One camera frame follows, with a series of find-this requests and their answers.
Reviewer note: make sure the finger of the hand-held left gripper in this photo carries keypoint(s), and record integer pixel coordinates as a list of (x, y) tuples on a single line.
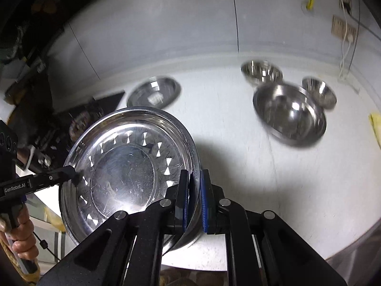
[(56, 177)]

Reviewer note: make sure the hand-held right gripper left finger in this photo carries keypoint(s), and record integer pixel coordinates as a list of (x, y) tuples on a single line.
[(184, 202)]

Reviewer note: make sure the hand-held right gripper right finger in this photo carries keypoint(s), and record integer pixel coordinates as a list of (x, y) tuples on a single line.
[(204, 205)]

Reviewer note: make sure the large patterned steel bowl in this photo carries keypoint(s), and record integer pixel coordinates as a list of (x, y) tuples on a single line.
[(125, 178)]

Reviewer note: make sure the small steel bowl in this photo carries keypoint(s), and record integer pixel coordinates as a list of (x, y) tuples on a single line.
[(290, 114), (320, 91)]

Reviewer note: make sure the medium steel bowl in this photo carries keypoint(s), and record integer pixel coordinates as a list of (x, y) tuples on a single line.
[(262, 71)]

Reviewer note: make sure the person's left hand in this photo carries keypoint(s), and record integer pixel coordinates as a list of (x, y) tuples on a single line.
[(26, 238)]

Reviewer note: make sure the black glass gas stove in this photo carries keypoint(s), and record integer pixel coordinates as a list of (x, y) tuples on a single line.
[(110, 101)]

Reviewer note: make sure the napa cabbage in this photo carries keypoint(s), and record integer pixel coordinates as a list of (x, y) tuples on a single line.
[(376, 131)]

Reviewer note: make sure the beige wall socket white plug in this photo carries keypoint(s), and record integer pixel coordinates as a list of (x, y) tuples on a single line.
[(342, 28)]

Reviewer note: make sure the beige wall socket black plug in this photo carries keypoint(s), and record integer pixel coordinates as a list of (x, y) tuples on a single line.
[(346, 3)]

